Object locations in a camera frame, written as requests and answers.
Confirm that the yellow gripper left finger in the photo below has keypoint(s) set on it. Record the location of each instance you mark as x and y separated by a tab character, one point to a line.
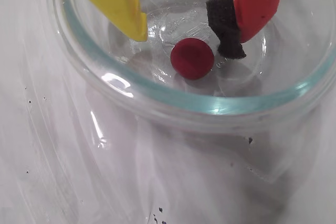
110	1

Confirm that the red ball pill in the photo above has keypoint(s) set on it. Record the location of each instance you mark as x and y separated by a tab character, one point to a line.
192	58

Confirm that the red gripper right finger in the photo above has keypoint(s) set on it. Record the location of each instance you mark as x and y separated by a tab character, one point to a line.
260	1

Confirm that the white tablecloth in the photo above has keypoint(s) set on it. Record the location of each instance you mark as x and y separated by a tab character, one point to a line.
39	182

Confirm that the small clear glass bowl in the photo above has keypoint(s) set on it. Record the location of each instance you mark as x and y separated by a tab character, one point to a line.
183	100

